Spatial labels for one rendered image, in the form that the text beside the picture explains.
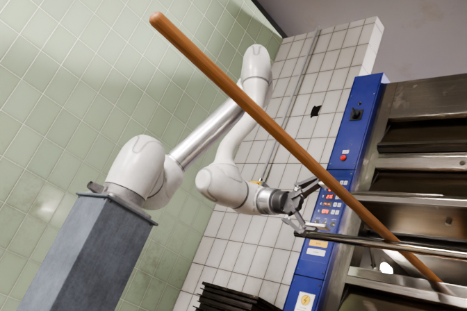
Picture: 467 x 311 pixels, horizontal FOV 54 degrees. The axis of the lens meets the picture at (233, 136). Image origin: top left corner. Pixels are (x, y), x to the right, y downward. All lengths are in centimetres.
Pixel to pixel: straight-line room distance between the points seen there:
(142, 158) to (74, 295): 47
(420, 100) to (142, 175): 129
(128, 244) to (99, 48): 100
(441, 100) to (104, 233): 149
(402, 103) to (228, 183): 108
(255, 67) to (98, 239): 84
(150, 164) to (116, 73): 74
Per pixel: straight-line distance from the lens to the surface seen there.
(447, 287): 180
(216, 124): 186
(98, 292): 153
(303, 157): 113
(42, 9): 214
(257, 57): 181
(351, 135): 223
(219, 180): 143
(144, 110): 229
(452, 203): 174
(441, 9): 345
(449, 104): 216
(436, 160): 202
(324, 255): 200
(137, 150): 161
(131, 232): 155
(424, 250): 144
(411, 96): 227
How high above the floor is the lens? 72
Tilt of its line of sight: 24 degrees up
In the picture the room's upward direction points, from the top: 23 degrees clockwise
